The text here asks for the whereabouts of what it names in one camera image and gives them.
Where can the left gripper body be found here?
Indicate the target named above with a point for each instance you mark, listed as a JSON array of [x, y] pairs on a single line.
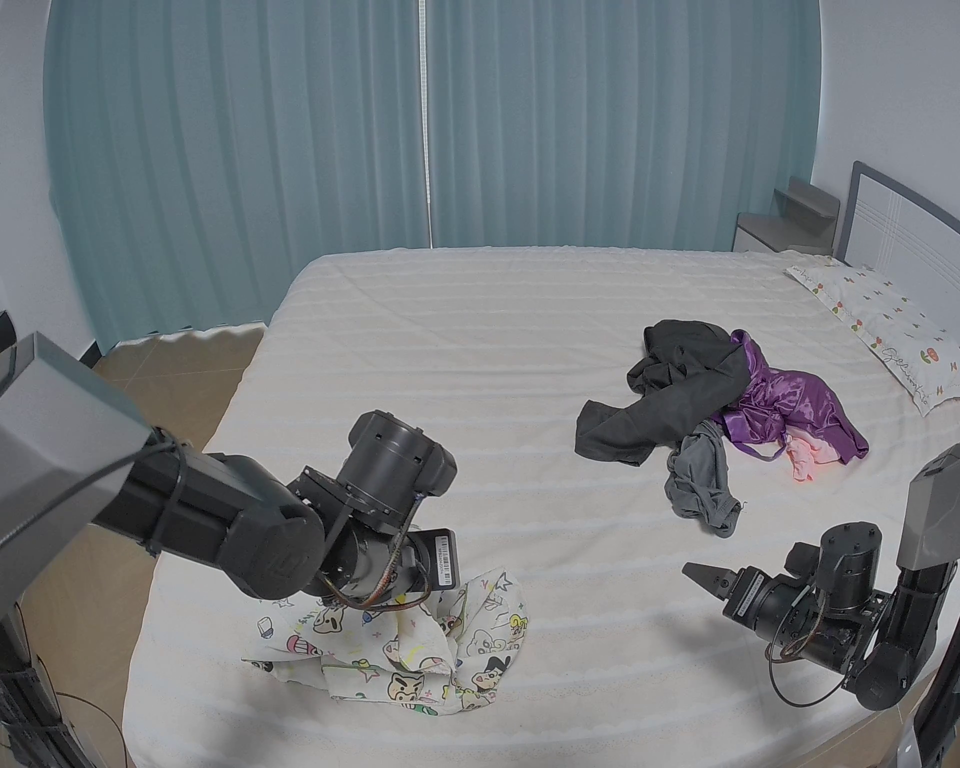
[[360, 559]]

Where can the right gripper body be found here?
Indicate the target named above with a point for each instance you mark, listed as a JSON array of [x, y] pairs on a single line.
[[765, 600]]

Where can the white printed pyjama top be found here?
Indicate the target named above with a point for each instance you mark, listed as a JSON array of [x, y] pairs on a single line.
[[405, 660]]

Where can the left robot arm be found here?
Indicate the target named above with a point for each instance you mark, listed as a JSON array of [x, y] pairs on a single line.
[[225, 510]]

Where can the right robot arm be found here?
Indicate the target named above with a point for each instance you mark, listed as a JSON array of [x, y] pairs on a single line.
[[900, 645]]

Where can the bed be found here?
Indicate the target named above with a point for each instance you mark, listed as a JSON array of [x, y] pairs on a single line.
[[487, 360]]

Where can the grey garment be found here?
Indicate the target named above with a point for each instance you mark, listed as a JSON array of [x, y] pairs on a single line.
[[701, 480]]

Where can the pink garment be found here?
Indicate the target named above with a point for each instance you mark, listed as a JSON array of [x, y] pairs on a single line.
[[810, 461]]

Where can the purple satin garment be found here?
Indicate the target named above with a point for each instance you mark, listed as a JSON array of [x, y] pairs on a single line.
[[802, 405]]

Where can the black garment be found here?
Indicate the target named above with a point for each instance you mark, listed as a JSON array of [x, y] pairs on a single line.
[[675, 390]]

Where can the white printed pillow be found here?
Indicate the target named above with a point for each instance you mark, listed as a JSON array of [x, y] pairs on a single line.
[[885, 322]]

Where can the grey bedside table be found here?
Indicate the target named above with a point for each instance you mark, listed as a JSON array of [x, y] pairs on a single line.
[[780, 225]]

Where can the black chest of drawers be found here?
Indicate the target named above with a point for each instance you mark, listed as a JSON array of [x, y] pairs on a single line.
[[6, 330]]

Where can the blue-green curtain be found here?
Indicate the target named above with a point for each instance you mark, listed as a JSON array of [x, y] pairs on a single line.
[[600, 112], [225, 150]]

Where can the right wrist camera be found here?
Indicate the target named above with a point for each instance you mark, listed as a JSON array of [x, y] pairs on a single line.
[[801, 559]]

